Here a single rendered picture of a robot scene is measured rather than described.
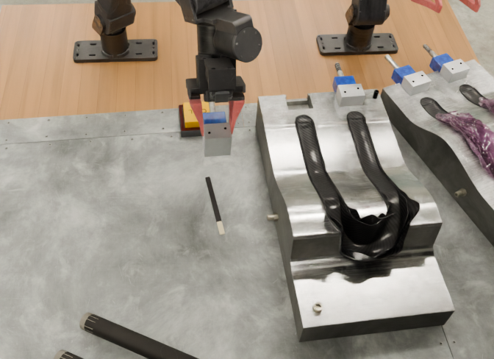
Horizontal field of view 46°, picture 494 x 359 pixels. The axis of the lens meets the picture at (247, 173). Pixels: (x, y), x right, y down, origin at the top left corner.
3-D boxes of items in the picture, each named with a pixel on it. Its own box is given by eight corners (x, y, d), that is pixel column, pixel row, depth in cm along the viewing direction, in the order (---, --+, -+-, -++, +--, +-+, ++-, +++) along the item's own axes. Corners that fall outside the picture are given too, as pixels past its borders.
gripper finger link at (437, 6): (478, -9, 90) (459, -44, 96) (433, -8, 89) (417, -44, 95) (462, 26, 96) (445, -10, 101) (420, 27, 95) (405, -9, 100)
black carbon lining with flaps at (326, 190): (290, 122, 121) (295, 88, 113) (364, 117, 123) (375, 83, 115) (327, 271, 100) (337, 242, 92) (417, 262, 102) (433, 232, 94)
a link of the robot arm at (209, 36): (241, 59, 100) (240, 18, 97) (213, 64, 97) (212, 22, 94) (218, 51, 105) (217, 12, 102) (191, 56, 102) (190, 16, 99)
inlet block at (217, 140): (198, 105, 117) (198, 86, 113) (222, 104, 118) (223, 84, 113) (204, 157, 110) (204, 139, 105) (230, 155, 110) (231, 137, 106)
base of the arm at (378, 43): (406, 28, 140) (399, 9, 145) (325, 29, 138) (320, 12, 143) (398, 53, 147) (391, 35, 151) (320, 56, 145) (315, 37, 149)
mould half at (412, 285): (255, 125, 129) (259, 80, 118) (368, 117, 132) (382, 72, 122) (298, 342, 99) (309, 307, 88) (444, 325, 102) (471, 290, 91)
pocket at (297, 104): (282, 107, 126) (284, 94, 123) (306, 105, 126) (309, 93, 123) (286, 122, 123) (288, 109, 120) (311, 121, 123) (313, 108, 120)
